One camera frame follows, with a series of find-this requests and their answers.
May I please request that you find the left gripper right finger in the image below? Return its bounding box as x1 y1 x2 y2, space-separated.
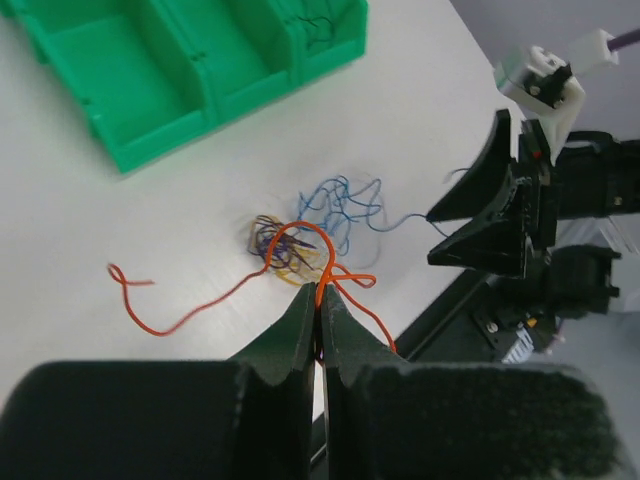
318 287 623 479

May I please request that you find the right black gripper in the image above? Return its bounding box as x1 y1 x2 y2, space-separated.
427 109 639 320

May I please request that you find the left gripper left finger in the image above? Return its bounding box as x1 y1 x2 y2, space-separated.
1 284 316 479

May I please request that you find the blue wire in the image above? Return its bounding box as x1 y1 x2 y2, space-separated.
298 168 471 261

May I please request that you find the purple yellow wire bundle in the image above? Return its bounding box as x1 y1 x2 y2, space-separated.
247 214 334 289

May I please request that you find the thin black wire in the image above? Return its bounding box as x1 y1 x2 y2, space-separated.
289 14 336 51

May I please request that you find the green six-compartment bin tray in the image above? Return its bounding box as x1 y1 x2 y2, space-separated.
1 0 369 173

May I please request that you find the right white cable duct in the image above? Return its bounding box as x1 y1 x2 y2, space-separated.
501 328 535 364

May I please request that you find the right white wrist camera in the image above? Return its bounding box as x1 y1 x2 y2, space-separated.
494 29 619 162

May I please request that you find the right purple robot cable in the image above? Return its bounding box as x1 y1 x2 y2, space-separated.
607 27 640 51

